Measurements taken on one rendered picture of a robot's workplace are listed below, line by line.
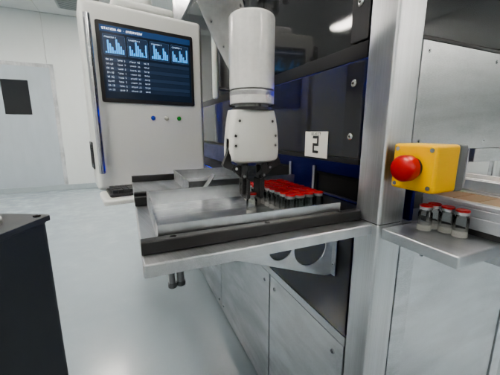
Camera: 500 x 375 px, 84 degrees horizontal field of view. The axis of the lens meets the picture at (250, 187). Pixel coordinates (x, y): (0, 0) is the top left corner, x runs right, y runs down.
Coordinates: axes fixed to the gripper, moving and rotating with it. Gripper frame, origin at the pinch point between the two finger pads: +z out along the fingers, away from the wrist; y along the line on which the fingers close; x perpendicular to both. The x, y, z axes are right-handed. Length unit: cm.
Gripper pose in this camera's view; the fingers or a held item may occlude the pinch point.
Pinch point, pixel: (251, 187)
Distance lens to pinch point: 55.8
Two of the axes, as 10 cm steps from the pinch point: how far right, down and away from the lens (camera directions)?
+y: -9.1, 0.8, -4.0
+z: 0.0, 9.8, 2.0
